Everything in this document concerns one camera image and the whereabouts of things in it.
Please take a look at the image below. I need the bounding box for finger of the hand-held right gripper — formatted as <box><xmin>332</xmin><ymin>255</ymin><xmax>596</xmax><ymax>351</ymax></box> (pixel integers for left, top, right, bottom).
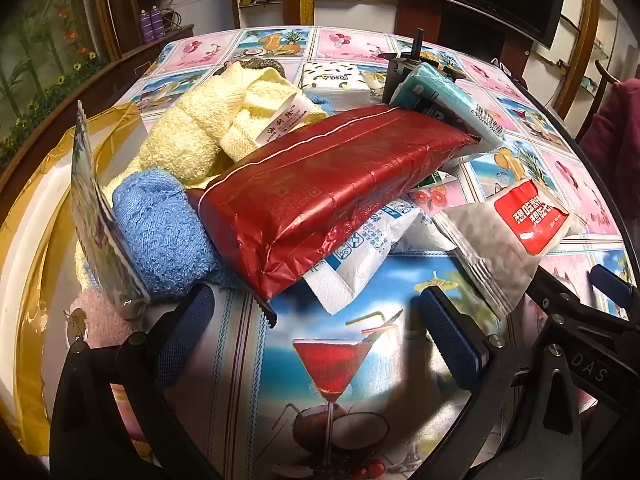
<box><xmin>589</xmin><ymin>264</ymin><xmax>637</xmax><ymax>308</ymax></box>
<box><xmin>525</xmin><ymin>269</ymin><xmax>640</xmax><ymax>343</ymax></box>

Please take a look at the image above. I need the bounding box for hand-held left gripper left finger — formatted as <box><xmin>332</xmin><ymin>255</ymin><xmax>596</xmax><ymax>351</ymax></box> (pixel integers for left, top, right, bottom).
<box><xmin>50</xmin><ymin>282</ymin><xmax>223</xmax><ymax>480</ymax></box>

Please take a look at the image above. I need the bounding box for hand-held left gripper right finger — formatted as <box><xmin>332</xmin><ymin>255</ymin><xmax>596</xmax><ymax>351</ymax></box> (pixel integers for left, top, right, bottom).
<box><xmin>417</xmin><ymin>285</ymin><xmax>583</xmax><ymax>480</ymax></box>

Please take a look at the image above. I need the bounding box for white packet red label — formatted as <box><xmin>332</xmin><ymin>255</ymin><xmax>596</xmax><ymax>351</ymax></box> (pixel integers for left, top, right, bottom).
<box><xmin>432</xmin><ymin>177</ymin><xmax>588</xmax><ymax>316</ymax></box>

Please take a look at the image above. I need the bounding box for blue towel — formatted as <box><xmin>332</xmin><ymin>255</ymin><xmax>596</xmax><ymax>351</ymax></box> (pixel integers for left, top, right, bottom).
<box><xmin>111</xmin><ymin>169</ymin><xmax>226</xmax><ymax>301</ymax></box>

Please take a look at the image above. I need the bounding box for silver printed packet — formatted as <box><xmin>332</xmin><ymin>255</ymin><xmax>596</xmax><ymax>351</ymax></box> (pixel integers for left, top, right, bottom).
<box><xmin>70</xmin><ymin>100</ymin><xmax>151</xmax><ymax>318</ymax></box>

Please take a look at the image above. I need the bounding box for gold cardboard box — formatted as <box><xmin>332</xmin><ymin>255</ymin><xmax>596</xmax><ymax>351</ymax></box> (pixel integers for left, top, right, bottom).
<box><xmin>0</xmin><ymin>102</ymin><xmax>151</xmax><ymax>461</ymax></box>

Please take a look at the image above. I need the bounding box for red tissue pack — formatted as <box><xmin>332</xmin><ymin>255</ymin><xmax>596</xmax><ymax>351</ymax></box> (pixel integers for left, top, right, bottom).
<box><xmin>197</xmin><ymin>104</ymin><xmax>493</xmax><ymax>328</ymax></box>

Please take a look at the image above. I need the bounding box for white spotted tissue pack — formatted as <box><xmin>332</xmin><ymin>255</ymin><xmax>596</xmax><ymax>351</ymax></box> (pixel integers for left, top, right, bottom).
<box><xmin>300</xmin><ymin>61</ymin><xmax>366</xmax><ymax>95</ymax></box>

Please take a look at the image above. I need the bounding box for pink towel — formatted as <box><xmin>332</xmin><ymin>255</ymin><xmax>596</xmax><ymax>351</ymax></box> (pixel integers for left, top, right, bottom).
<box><xmin>67</xmin><ymin>287</ymin><xmax>151</xmax><ymax>356</ymax></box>

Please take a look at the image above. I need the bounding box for printed fruit tablecloth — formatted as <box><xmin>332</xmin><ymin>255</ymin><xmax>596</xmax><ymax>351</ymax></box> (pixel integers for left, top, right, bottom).
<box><xmin>47</xmin><ymin>25</ymin><xmax>636</xmax><ymax>480</ymax></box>

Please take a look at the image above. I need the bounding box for white tissue pack blue print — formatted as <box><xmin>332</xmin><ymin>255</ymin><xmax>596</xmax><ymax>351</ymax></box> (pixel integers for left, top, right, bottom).
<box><xmin>305</xmin><ymin>199</ymin><xmax>436</xmax><ymax>317</ymax></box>

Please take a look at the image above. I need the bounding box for green and white packet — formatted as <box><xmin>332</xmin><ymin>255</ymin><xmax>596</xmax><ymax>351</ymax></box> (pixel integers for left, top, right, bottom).
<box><xmin>410</xmin><ymin>170</ymin><xmax>461</xmax><ymax>196</ymax></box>

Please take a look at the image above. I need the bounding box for wooden chair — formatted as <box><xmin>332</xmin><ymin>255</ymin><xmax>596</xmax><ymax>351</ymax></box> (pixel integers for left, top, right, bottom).
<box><xmin>575</xmin><ymin>60</ymin><xmax>626</xmax><ymax>141</ymax></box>

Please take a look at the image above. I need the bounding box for yellow towel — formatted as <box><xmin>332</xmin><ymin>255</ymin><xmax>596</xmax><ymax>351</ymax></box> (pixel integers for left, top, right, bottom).
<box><xmin>74</xmin><ymin>62</ymin><xmax>328</xmax><ymax>286</ymax></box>

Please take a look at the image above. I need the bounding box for teal tissue pack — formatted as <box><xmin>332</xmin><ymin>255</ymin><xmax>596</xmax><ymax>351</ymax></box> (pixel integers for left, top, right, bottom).
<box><xmin>390</xmin><ymin>62</ymin><xmax>506</xmax><ymax>153</ymax></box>

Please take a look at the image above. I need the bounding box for dark round scrubber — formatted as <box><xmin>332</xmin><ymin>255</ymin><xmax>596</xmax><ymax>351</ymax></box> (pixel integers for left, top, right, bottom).
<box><xmin>235</xmin><ymin>57</ymin><xmax>286</xmax><ymax>78</ymax></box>

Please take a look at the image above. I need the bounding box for black electric motor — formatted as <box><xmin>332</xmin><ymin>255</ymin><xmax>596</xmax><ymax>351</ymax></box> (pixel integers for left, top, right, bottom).
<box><xmin>377</xmin><ymin>27</ymin><xmax>468</xmax><ymax>106</ymax></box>

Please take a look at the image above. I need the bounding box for flower wall painting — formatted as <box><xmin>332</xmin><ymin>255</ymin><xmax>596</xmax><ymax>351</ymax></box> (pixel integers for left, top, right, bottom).
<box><xmin>0</xmin><ymin>0</ymin><xmax>108</xmax><ymax>161</ymax></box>

